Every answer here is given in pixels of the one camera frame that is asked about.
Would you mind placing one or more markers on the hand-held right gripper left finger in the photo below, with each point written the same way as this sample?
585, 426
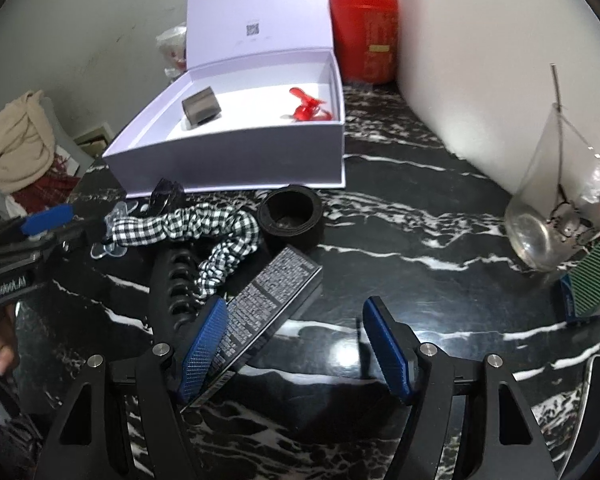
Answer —
202, 345

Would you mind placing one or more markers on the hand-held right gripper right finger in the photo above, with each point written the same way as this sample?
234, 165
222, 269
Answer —
387, 350

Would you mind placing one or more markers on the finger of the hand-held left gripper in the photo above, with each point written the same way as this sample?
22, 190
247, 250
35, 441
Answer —
55, 247
45, 220

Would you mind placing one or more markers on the black claw hair clip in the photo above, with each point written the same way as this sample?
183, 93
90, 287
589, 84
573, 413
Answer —
162, 300

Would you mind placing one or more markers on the black printed rectangular box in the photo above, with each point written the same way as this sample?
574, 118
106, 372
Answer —
275, 290

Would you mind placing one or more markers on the black white checkered scrunchie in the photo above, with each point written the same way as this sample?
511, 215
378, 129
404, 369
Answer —
180, 225

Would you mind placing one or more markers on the lavender gift box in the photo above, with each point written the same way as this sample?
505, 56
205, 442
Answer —
260, 160

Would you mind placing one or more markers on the clear plastic hair clip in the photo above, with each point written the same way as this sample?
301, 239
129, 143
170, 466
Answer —
107, 250

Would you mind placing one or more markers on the beige cloth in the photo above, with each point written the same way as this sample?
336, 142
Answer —
15, 140

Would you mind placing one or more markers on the small black hair clip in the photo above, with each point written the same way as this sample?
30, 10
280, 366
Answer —
165, 192

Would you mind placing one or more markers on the dark cloth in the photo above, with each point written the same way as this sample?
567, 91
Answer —
5, 425

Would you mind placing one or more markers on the black tape roll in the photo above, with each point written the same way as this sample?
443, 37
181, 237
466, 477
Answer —
305, 230

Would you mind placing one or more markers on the clear drinking glass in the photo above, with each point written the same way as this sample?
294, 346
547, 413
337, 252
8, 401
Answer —
535, 230

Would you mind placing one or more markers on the small grey box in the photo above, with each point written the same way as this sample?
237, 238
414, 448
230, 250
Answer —
202, 107

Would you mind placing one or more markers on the white plastic cup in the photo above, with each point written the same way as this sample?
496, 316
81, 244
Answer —
172, 50

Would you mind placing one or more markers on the green striped card box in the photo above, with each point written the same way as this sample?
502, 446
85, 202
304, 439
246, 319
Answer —
595, 275

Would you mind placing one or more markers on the red hair clip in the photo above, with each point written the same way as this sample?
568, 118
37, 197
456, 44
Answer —
305, 110

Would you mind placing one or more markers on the white foam board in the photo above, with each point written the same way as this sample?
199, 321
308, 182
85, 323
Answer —
480, 60

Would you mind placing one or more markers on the red canister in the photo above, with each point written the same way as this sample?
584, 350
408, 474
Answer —
365, 30

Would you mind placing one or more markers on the cream wall vent frame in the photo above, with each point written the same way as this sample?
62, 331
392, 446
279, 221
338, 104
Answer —
95, 137

